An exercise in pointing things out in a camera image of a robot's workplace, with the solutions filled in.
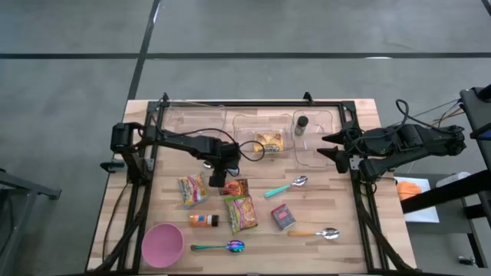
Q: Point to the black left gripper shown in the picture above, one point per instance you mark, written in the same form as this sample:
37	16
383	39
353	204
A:
224	155

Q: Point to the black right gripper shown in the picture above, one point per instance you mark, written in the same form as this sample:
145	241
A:
356	145

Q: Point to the orange taco seasoning packet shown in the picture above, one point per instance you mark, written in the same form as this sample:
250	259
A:
234	188

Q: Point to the spice jar with black lid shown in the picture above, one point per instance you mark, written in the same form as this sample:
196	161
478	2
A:
301	124

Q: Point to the beef flavor ramen pack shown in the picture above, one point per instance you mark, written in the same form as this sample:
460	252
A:
193	189

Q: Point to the yellow chicken ramen pack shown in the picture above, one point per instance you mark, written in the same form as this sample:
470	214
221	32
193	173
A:
269	142

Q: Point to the green-edged ramen pack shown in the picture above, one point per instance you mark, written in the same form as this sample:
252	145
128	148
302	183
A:
241	213

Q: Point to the orange spice bottle black cap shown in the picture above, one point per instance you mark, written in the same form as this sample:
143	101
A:
203	220

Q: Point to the spice tin with red lid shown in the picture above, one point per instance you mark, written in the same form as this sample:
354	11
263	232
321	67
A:
283	216

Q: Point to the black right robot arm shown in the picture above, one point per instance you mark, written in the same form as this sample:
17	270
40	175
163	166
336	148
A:
414	142

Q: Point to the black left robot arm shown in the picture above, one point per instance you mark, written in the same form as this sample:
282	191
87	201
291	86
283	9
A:
184	142

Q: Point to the clear plastic bin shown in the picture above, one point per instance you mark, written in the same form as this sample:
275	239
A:
192	119
318	130
245	126

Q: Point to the orange cloth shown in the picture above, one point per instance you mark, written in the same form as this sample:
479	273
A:
408	190

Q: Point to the pink bowl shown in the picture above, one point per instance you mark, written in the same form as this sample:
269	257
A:
163	245

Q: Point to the white flat tray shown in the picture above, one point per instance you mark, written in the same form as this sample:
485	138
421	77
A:
422	214

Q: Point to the white plastic container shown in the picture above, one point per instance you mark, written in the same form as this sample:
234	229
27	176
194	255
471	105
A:
452	179

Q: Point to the black equipment stand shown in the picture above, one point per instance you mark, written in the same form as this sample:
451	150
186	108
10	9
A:
475	111

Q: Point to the small black floor object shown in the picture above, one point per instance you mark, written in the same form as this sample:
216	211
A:
466	260

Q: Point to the grey metal furniture frame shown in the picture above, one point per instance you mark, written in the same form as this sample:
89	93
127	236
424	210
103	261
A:
30	184

